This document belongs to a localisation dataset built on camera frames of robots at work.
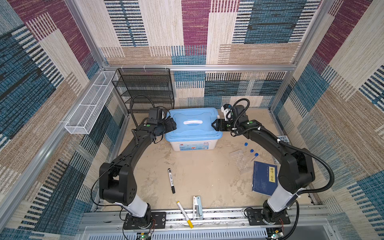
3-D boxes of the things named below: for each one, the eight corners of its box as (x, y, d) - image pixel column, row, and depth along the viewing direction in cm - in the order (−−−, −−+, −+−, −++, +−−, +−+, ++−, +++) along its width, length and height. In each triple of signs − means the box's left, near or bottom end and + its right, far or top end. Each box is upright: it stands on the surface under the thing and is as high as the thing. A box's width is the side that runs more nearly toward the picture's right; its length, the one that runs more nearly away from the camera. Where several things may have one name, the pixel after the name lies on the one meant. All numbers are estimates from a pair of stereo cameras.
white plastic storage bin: (172, 152, 98) (170, 144, 90) (172, 150, 99) (170, 141, 91) (216, 151, 98) (218, 142, 90) (216, 148, 100) (217, 139, 92)
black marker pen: (172, 194, 83) (172, 193, 82) (167, 170, 92) (166, 168, 91) (176, 193, 84) (175, 192, 82) (170, 169, 93) (170, 167, 91)
